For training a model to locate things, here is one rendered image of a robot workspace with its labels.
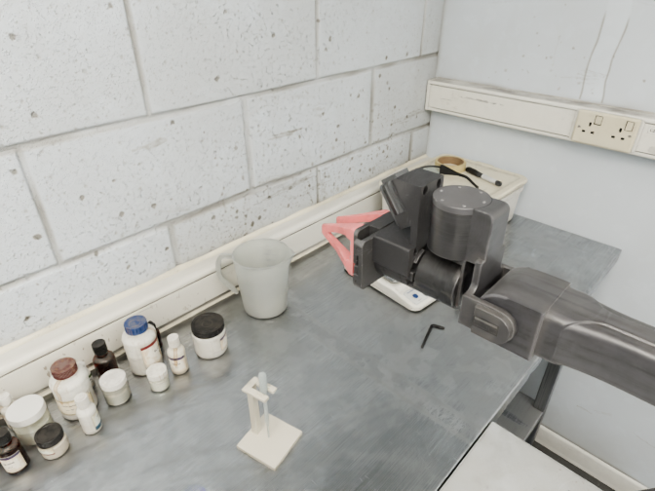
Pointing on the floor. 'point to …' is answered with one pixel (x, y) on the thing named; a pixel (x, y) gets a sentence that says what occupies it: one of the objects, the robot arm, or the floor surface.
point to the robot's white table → (511, 468)
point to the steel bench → (323, 389)
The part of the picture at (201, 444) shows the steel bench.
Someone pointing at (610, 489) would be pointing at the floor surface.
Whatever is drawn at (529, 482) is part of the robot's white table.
